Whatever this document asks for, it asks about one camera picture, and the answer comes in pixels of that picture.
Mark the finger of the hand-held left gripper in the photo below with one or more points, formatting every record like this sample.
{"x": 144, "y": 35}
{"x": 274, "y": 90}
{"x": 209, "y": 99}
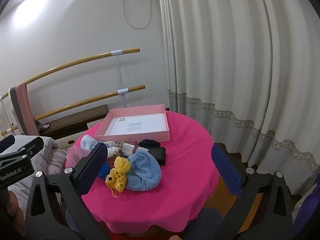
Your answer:
{"x": 30, "y": 146}
{"x": 6, "y": 143}

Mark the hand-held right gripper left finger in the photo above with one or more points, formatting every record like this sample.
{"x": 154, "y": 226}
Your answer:
{"x": 91, "y": 170}

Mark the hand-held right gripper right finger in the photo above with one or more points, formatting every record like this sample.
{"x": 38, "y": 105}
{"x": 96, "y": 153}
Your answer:
{"x": 227, "y": 170}

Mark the blue sock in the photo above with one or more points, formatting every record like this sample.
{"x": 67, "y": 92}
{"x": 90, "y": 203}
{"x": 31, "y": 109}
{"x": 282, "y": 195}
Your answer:
{"x": 105, "y": 171}

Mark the pink mesh bag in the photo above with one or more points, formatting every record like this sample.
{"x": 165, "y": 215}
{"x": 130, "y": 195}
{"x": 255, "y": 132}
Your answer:
{"x": 75, "y": 155}

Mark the white printed sock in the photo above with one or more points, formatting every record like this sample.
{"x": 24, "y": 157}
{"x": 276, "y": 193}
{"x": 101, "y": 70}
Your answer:
{"x": 87, "y": 141}
{"x": 110, "y": 144}

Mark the yellow crochet toy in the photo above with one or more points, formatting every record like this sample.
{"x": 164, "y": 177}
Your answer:
{"x": 120, "y": 175}

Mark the light blue towel cap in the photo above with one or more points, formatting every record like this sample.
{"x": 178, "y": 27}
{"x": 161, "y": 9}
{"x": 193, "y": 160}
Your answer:
{"x": 145, "y": 172}

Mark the pink shallow box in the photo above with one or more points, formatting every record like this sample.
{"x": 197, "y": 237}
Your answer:
{"x": 140, "y": 136}

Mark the person's left forearm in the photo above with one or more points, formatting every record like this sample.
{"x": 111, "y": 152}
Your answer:
{"x": 16, "y": 205}

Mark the light grey duvet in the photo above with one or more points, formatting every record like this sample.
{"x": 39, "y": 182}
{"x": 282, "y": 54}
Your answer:
{"x": 50, "y": 155}

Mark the white storage drawer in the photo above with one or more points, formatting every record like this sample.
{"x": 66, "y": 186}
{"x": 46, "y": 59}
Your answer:
{"x": 71, "y": 142}

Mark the grey towel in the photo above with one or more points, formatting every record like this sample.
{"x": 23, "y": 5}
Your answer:
{"x": 15, "y": 107}

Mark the beige scrunchie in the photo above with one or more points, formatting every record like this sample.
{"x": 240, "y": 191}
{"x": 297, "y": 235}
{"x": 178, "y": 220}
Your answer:
{"x": 121, "y": 144}

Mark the pink towel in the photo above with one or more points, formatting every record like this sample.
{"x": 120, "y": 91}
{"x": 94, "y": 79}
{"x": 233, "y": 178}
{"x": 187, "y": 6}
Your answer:
{"x": 25, "y": 105}

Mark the clear pink pouch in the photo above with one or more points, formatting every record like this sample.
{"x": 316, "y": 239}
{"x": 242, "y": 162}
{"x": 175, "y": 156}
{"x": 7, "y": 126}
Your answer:
{"x": 128, "y": 149}

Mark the dark wooden bench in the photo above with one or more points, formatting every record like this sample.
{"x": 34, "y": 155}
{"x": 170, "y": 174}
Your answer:
{"x": 75, "y": 120}

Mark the person's leg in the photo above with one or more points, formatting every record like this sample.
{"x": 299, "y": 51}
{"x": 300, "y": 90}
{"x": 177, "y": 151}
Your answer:
{"x": 210, "y": 220}

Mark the pink tablecloth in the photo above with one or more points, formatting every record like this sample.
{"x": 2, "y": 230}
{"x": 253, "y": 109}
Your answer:
{"x": 175, "y": 180}

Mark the dark navy scrunchie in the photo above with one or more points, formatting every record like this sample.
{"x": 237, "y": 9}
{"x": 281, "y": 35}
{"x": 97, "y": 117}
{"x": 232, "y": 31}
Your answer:
{"x": 150, "y": 143}

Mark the black case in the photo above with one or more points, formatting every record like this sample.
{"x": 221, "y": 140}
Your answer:
{"x": 158, "y": 155}

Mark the purple cloth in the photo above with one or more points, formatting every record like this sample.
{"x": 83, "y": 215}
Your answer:
{"x": 307, "y": 212}

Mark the white pleated curtain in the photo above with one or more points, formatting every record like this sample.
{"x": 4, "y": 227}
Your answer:
{"x": 225, "y": 55}

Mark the white barre post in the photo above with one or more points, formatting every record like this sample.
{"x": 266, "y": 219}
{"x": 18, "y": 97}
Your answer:
{"x": 2, "y": 108}
{"x": 121, "y": 75}

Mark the short wooden barre rail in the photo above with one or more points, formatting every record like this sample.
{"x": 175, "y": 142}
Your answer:
{"x": 87, "y": 100}

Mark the long wooden barre rail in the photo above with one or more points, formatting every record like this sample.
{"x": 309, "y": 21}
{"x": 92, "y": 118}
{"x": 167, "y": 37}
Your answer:
{"x": 75, "y": 62}

